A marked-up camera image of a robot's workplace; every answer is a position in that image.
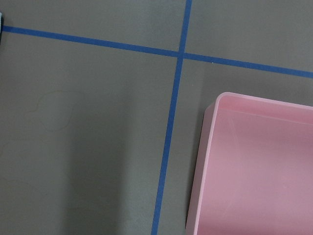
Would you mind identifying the pink plastic tray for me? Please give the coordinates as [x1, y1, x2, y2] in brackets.
[185, 93, 313, 235]

